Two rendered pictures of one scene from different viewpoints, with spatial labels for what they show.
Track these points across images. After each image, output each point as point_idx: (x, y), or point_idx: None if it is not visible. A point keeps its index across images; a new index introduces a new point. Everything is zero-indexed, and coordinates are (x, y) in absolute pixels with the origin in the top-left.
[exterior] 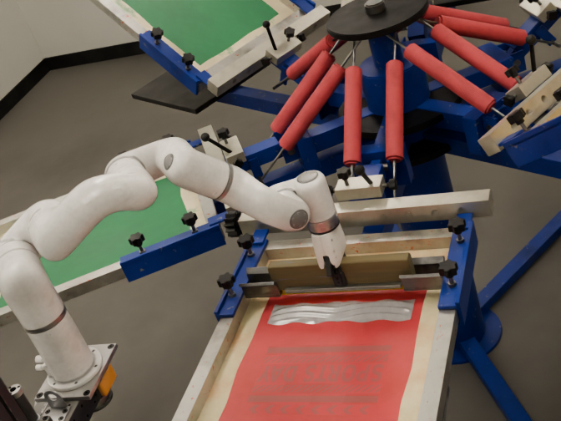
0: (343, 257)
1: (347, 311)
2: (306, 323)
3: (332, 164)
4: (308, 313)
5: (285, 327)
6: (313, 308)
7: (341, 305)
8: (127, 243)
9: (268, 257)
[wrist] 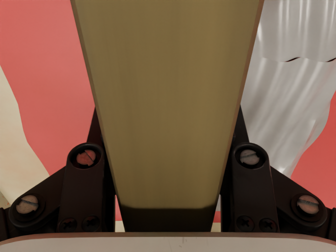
0: (144, 204)
1: (327, 18)
2: (314, 141)
3: None
4: (277, 149)
5: (303, 180)
6: (253, 140)
7: (259, 53)
8: None
9: None
